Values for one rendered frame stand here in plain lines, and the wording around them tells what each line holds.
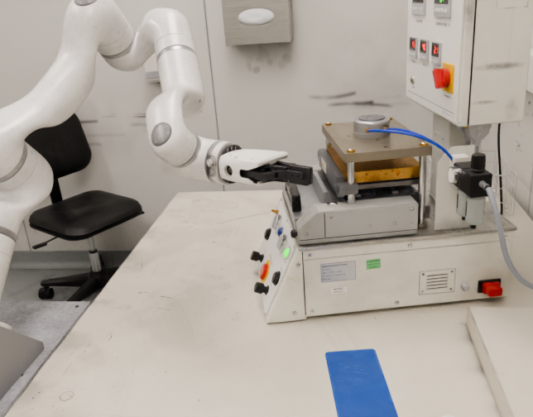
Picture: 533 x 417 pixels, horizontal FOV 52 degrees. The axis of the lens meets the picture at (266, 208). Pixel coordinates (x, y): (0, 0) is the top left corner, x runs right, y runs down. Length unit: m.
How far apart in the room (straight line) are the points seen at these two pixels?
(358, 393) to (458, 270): 0.38
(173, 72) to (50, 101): 0.29
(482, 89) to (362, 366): 0.57
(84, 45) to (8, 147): 0.28
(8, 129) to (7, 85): 1.98
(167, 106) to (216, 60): 1.75
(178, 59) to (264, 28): 1.43
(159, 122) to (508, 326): 0.77
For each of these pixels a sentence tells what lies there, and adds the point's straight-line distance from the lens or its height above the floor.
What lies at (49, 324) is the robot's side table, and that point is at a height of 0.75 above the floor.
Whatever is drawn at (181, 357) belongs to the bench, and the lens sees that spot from 1.16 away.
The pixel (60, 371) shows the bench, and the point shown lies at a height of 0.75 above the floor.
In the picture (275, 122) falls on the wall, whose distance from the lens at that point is 2.81.
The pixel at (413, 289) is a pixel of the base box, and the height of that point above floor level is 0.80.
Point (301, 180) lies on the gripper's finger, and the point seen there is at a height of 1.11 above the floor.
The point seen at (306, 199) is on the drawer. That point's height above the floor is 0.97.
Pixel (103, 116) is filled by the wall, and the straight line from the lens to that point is 3.04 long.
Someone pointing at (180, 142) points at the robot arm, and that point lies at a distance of 1.02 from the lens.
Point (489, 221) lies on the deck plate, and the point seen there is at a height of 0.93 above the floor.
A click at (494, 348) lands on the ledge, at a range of 1.10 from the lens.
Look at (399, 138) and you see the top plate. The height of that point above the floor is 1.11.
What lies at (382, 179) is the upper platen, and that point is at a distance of 1.19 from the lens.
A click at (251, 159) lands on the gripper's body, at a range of 0.98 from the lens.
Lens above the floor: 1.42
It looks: 22 degrees down
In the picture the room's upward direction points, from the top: 4 degrees counter-clockwise
